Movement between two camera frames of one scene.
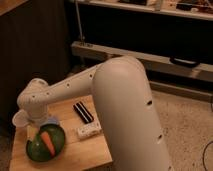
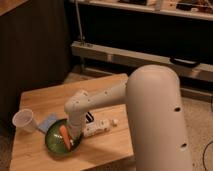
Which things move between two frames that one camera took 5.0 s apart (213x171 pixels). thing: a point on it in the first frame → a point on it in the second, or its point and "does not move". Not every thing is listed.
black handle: [185, 61] does not move
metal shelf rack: [172, 40] does not move
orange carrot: [45, 137] → [65, 136]
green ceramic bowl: [37, 150] → [54, 139]
